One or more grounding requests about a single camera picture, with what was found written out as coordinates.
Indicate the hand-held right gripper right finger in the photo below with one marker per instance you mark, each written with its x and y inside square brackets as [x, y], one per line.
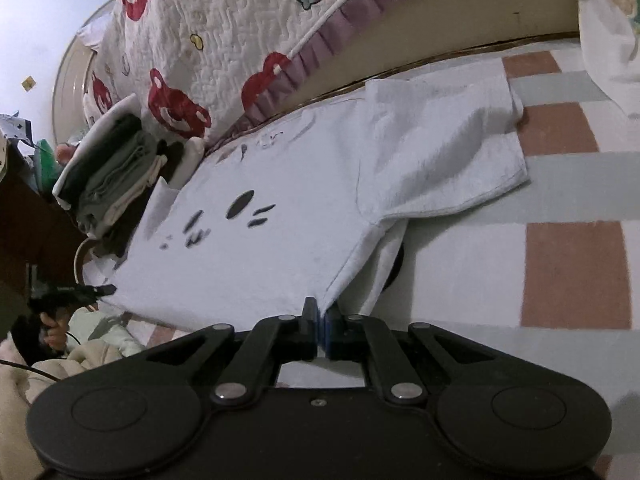
[334, 335]

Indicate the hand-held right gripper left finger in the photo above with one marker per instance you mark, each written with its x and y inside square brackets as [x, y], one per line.
[310, 330]

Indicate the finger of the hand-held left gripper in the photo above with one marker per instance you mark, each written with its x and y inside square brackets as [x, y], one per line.
[97, 290]

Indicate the grey printed T-shirt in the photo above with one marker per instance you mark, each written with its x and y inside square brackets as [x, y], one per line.
[275, 240]

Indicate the stack of folded clothes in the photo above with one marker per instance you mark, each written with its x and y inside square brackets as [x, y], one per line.
[110, 185]

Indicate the person's left hand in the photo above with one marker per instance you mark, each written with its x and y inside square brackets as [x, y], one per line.
[54, 332]

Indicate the pale green garment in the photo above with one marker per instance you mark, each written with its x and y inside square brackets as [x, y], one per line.
[105, 340]

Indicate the dark wooden cabinet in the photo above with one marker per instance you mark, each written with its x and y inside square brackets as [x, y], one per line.
[30, 220]

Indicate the beige fleece garment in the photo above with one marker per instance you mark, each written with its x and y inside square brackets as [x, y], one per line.
[20, 400]

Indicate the green bag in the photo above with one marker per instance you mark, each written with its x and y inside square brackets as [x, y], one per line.
[44, 165]

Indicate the checkered mat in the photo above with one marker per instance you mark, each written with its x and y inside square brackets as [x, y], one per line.
[475, 270]

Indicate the curved beige headboard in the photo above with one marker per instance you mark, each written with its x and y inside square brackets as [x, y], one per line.
[70, 70]

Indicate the bear print quilt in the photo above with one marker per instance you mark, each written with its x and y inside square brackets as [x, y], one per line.
[225, 35]

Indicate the white cloth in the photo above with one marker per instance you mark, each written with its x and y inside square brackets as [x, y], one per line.
[605, 50]

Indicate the yellow wall sticker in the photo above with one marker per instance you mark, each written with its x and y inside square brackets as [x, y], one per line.
[28, 83]

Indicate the beige bed frame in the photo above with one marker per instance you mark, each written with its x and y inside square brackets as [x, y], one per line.
[475, 15]

